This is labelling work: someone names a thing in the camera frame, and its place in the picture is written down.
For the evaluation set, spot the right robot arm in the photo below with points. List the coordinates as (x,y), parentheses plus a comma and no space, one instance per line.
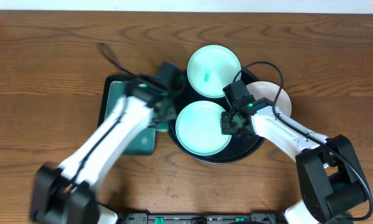
(332,182)

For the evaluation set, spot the green yellow sponge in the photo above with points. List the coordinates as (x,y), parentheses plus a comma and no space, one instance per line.
(161,127)

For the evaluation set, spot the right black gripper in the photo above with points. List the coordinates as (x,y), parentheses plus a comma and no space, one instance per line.
(225,128)

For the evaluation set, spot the mint plate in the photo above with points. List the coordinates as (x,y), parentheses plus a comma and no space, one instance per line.
(211,68)
(198,128)

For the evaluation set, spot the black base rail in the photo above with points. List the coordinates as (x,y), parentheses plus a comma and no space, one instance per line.
(176,218)

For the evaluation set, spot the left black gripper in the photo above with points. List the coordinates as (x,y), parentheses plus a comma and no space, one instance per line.
(166,112)

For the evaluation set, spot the white plate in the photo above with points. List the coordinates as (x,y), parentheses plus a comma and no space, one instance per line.
(269,90)

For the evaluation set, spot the round black tray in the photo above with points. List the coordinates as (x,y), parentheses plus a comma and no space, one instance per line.
(239,146)

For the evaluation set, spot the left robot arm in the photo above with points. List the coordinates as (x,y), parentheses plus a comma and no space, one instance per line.
(68,193)

